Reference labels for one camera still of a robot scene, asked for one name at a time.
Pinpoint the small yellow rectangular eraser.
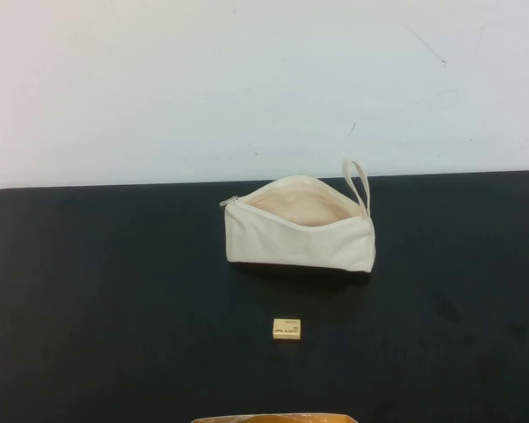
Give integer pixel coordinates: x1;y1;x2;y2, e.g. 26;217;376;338
272;318;304;341

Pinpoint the cream fabric zip pencil case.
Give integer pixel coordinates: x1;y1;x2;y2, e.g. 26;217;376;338
220;159;376;275

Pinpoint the yellow curved object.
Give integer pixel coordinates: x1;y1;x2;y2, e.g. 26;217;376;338
190;399;355;423

